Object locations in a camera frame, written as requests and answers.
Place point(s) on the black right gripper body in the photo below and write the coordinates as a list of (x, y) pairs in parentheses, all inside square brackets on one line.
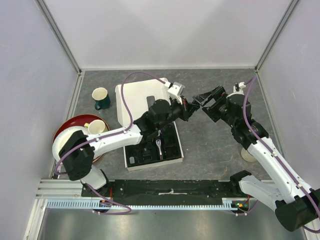
[(219, 109)]

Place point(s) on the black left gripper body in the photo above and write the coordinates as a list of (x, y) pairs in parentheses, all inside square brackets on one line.
[(178, 109)]

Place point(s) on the black silver hair clipper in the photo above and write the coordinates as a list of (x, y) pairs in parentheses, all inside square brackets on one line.
[(159, 146)]

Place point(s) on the white cardboard box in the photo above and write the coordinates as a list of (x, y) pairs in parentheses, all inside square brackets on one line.
[(147, 105)]

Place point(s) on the small white oil bottle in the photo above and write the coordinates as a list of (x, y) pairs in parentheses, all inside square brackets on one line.
[(132, 160)]

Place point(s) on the black comb guard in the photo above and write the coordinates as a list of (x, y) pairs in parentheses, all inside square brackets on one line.
[(170, 140), (171, 152), (147, 157)]

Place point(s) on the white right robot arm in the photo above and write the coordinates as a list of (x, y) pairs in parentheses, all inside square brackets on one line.
[(294, 202)]

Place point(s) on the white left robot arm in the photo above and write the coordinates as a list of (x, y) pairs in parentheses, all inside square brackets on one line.
[(77, 154)]

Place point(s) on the black plastic tray insert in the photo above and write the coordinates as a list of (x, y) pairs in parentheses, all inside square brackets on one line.
[(137, 150)]

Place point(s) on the cream ceramic mug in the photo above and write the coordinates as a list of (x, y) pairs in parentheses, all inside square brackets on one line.
[(247, 156)]

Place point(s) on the cream paper cup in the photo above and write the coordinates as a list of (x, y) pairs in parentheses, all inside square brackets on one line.
[(101, 98), (96, 127)]

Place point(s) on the red round plate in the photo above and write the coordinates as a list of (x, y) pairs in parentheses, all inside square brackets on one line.
[(79, 120)]

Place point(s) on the white plate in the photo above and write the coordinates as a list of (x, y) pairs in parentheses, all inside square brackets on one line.
[(63, 137)]

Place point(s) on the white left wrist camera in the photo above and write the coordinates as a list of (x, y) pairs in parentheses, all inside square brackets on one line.
[(175, 90)]

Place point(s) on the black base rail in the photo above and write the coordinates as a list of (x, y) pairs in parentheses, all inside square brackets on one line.
[(170, 192)]

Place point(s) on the white slotted cable duct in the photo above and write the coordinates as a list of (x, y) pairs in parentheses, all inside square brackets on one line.
[(96, 204)]

